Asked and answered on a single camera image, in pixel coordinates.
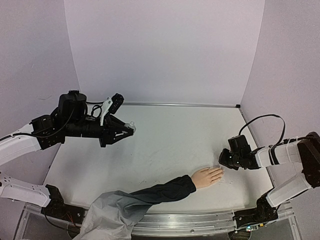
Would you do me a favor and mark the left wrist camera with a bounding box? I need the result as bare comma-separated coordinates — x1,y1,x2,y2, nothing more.
100,93,124,126

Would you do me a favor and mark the mannequin hand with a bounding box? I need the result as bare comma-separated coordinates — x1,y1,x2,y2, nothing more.
191,167,224,189

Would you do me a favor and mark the left black camera cable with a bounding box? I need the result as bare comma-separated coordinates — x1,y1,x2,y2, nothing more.
86,100,108,120

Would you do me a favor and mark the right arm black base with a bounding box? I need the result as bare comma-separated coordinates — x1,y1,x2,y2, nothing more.
232,193,279,229

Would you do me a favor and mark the aluminium table front rail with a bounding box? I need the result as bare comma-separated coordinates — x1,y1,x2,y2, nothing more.
22,197,296,237

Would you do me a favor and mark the aluminium table back rail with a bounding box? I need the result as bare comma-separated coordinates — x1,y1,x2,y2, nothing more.
122,102,241,109

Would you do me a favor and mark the right black camera cable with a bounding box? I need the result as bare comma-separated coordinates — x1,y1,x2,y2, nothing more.
238,114,287,146

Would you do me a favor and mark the black and grey sleeve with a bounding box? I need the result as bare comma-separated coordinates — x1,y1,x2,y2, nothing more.
74,175,196,240

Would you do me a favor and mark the black camera cable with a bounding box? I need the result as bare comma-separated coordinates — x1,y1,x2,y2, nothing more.
238,114,287,146
86,100,108,120

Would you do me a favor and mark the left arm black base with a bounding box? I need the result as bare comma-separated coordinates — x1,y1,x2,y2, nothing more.
41,184,86,236

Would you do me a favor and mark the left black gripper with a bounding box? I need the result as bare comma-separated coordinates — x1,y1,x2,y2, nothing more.
65,116,135,148

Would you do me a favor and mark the clear nail polish bottle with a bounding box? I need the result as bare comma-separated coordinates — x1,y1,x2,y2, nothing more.
124,121,137,133

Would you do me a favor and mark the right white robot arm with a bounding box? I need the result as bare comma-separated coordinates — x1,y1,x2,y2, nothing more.
218,131,320,208

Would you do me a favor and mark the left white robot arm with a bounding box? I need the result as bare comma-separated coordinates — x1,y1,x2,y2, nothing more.
0,90,136,219

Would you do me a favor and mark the aluminium table rail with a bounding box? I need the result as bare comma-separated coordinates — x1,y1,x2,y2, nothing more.
122,102,241,109
22,197,296,237

